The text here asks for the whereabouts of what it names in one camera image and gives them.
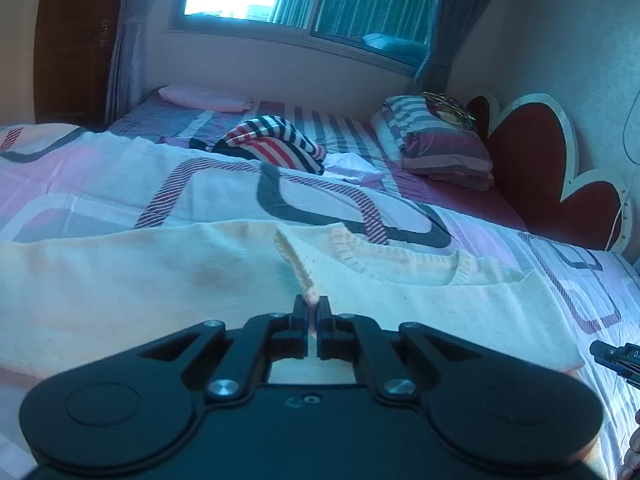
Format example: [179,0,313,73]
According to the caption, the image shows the colourful printed cloth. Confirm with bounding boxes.
[420,91,479,133]

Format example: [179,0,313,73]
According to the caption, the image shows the heart-shaped red headboard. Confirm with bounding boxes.
[465,92,633,253]

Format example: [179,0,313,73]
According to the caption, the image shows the person's right hand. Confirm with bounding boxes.
[620,407,640,480]

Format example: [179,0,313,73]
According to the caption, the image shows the grey curtain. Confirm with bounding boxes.
[104,0,152,125]
[412,0,517,97]

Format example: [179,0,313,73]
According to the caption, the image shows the striped bed sheet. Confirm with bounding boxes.
[107,92,531,233]

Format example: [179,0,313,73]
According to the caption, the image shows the white garment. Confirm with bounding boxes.
[325,152,387,185]

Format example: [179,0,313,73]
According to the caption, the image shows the cream knit sweater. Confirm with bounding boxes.
[0,221,586,386]

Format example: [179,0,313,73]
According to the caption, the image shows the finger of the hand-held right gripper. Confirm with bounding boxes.
[589,339,626,375]

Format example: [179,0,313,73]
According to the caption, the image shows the teal cushion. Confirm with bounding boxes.
[362,33,431,67]

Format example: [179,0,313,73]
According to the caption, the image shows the patterned pink white quilt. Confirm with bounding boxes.
[0,122,640,480]

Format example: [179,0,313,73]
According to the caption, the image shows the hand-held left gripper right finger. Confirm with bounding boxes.
[318,296,488,403]

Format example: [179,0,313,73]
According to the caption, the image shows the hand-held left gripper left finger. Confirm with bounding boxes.
[137,294,308,403]

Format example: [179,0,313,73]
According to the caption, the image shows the thin wall cable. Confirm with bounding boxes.
[606,104,640,253]

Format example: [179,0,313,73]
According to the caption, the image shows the pink pillow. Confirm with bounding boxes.
[157,84,256,113]

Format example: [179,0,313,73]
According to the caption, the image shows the brown wooden wardrobe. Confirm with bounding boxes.
[34,0,126,127]

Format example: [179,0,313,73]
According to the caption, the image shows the red navy striped garment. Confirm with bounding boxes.
[190,116,328,176]

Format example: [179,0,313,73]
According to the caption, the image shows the striped pillow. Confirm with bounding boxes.
[370,95,496,192]

